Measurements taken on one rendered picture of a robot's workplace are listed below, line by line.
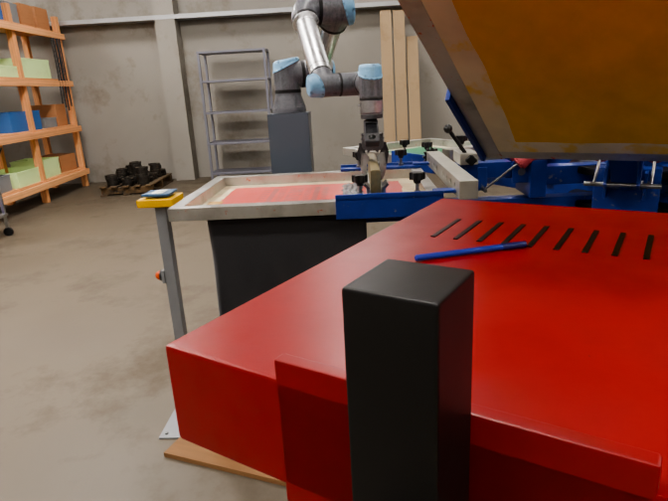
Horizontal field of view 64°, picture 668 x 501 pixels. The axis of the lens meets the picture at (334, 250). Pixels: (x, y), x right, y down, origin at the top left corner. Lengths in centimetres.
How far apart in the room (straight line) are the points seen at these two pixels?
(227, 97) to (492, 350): 862
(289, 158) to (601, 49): 166
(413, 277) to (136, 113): 915
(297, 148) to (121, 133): 724
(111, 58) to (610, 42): 886
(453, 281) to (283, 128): 216
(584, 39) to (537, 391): 68
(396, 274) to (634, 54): 77
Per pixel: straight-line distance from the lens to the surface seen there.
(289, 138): 240
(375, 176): 158
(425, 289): 25
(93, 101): 963
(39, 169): 825
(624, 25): 93
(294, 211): 152
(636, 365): 42
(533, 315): 48
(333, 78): 182
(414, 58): 846
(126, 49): 940
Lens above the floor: 130
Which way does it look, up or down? 17 degrees down
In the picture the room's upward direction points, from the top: 3 degrees counter-clockwise
